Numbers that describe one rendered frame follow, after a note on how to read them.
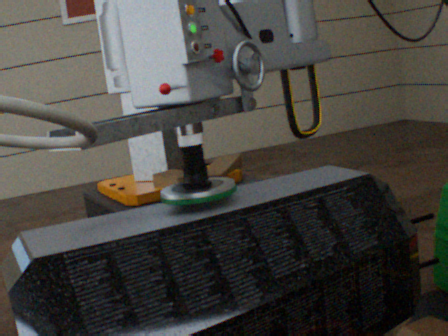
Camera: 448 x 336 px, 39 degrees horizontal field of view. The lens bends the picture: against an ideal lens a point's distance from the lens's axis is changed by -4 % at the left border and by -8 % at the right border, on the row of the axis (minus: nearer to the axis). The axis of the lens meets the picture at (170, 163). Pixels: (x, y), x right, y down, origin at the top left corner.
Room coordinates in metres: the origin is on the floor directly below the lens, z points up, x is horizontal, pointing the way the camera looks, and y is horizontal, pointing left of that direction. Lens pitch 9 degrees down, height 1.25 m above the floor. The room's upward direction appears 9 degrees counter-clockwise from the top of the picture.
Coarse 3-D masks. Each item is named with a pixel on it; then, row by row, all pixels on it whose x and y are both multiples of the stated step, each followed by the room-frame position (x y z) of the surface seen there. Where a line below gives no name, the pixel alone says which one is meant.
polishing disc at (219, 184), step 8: (176, 184) 1.97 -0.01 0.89; (216, 184) 1.87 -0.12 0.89; (224, 184) 1.85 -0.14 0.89; (232, 184) 1.85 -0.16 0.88; (168, 192) 1.87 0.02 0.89; (176, 192) 1.85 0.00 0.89; (184, 192) 1.83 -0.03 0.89; (192, 192) 1.82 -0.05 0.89; (200, 192) 1.80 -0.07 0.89; (208, 192) 1.79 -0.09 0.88; (216, 192) 1.80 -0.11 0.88
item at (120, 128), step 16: (240, 96) 2.00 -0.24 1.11; (144, 112) 1.85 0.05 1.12; (160, 112) 1.73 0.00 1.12; (176, 112) 1.78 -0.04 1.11; (192, 112) 1.82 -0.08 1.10; (208, 112) 1.87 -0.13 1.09; (224, 112) 1.93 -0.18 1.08; (240, 112) 1.99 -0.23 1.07; (64, 128) 1.63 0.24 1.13; (112, 128) 1.60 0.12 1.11; (128, 128) 1.64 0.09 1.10; (144, 128) 1.68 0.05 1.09; (160, 128) 1.72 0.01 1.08; (96, 144) 1.56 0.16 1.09
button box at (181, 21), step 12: (180, 0) 1.74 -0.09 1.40; (192, 0) 1.78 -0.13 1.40; (180, 12) 1.73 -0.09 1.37; (180, 24) 1.73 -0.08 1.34; (180, 36) 1.74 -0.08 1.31; (192, 36) 1.76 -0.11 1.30; (180, 48) 1.74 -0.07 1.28; (204, 48) 1.79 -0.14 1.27; (180, 60) 1.75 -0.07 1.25; (192, 60) 1.74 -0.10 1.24; (204, 60) 1.78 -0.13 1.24
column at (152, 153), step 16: (128, 96) 2.72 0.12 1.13; (128, 112) 2.72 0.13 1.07; (128, 144) 2.74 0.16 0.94; (144, 144) 2.69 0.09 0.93; (160, 144) 2.63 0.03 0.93; (176, 144) 2.68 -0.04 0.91; (144, 160) 2.70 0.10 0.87; (160, 160) 2.64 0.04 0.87; (176, 160) 2.67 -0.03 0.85; (144, 176) 2.71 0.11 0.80
